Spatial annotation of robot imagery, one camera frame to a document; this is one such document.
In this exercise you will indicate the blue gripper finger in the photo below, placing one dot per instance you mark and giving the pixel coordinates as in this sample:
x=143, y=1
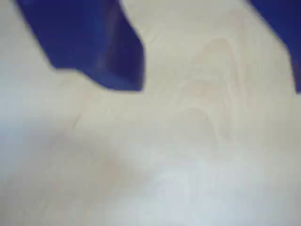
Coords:
x=285, y=21
x=89, y=40

